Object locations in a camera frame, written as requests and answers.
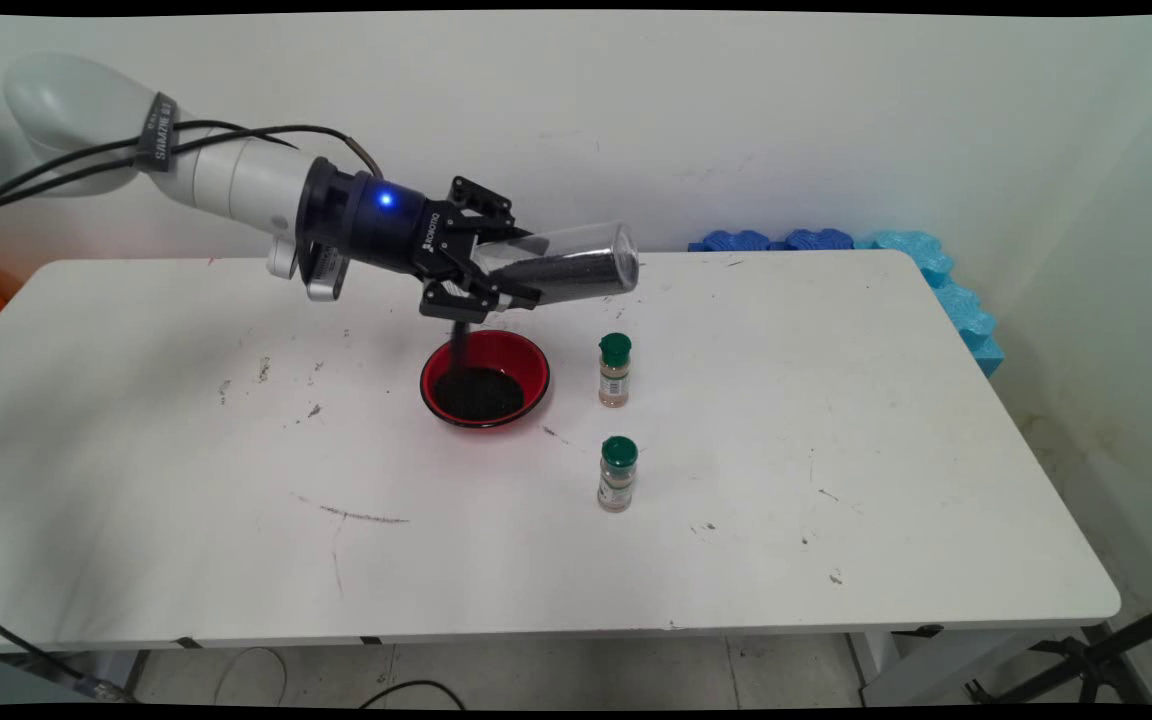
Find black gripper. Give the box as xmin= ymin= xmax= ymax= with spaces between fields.
xmin=296 ymin=157 xmax=552 ymax=323

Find clear plastic jar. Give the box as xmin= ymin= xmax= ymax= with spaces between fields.
xmin=461 ymin=221 xmax=640 ymax=313

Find red bowl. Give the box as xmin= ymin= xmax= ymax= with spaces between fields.
xmin=419 ymin=329 xmax=552 ymax=430

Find black grain pile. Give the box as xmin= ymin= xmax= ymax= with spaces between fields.
xmin=434 ymin=320 xmax=526 ymax=422

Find green lid spice bottle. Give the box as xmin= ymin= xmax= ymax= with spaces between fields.
xmin=596 ymin=435 xmax=639 ymax=514
xmin=597 ymin=332 xmax=633 ymax=409

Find light blue foam mat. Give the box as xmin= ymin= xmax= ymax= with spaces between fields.
xmin=856 ymin=230 xmax=1005 ymax=379

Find black tripod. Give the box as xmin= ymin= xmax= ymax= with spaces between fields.
xmin=966 ymin=592 xmax=1152 ymax=706

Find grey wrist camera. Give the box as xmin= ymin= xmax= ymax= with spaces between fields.
xmin=301 ymin=240 xmax=349 ymax=303

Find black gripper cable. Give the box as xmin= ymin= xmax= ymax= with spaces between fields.
xmin=0 ymin=123 xmax=384 ymax=216

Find black camera cable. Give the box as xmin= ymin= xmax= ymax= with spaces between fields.
xmin=0 ymin=118 xmax=302 ymax=213

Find grey cable strap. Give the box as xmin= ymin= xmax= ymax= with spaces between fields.
xmin=134 ymin=92 xmax=181 ymax=173

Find black floor cable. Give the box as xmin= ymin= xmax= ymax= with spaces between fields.
xmin=358 ymin=679 xmax=468 ymax=709

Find black hanging cable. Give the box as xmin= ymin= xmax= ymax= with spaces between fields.
xmin=0 ymin=603 xmax=142 ymax=707

